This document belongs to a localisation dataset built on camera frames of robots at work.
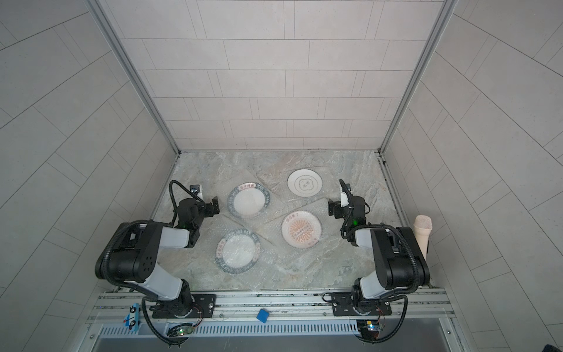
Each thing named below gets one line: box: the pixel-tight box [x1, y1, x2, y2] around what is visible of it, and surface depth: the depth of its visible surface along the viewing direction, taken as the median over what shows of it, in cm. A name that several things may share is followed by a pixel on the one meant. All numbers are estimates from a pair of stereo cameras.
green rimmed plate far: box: [227, 181, 271, 220], surface depth 98 cm
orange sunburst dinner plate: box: [281, 210, 322, 249], surface depth 89 cm
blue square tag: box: [256, 308, 270, 324], surface depth 70 cm
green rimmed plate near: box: [214, 228, 261, 275], surface depth 82 cm
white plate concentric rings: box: [286, 168, 324, 198], surface depth 105 cm
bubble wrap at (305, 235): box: [255, 198, 352, 266], surface depth 88 cm
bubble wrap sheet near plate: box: [198, 214, 286, 292], surface depth 82 cm
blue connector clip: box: [123, 302, 141, 332], surface depth 69 cm
